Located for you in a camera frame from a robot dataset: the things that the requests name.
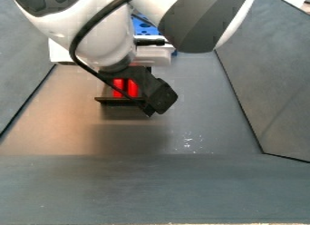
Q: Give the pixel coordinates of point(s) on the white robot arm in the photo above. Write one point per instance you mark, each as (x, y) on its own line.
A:
(194, 25)

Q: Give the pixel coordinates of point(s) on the black curved fixture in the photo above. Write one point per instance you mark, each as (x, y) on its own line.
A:
(121, 98)

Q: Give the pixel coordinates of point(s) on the blue foam shape board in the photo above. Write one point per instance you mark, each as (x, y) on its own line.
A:
(146, 30)

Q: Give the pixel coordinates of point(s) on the red square-circle object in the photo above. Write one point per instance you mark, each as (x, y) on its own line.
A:
(127, 85)

